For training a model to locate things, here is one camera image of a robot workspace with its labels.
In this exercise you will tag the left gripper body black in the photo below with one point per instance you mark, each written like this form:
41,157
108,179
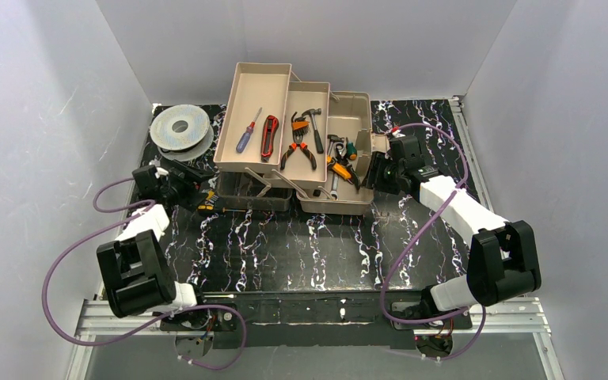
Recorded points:
189,184

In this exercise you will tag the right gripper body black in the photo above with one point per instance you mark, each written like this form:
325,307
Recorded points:
380,174

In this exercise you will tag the yellow black hex key set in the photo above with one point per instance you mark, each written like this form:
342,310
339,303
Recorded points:
209,198

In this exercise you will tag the green handled screwdriver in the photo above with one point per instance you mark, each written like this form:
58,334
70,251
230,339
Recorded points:
351,151

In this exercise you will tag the steel combination wrench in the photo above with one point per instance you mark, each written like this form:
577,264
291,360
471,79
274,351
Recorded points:
335,181

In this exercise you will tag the blue handled tool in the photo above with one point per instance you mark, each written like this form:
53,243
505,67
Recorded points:
246,136

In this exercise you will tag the red utility knife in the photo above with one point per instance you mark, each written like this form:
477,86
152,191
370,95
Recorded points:
271,126

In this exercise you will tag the beige plastic tool box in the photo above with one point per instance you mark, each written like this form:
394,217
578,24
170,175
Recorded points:
284,140

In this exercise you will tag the orange hex key set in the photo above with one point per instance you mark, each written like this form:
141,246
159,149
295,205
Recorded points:
300,127

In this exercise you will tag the orange yellow utility knife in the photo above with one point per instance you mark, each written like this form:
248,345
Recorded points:
334,166

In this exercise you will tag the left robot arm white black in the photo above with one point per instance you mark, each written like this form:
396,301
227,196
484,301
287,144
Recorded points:
136,276

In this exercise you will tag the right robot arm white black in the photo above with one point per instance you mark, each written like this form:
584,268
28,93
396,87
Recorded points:
503,257

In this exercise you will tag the white filament spool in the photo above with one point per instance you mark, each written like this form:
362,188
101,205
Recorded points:
182,132

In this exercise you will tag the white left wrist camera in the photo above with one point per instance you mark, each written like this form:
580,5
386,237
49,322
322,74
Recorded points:
160,172

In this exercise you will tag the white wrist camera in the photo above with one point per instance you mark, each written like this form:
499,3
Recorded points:
396,133
160,172

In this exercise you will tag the yellow black handled screwdriver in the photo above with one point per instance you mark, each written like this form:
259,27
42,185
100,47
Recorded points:
211,209

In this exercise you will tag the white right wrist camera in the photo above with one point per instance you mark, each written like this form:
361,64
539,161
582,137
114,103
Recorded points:
396,133

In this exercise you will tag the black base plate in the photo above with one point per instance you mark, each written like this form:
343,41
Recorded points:
317,318

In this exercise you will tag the aluminium frame rail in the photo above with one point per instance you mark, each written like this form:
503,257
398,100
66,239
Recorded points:
518,315

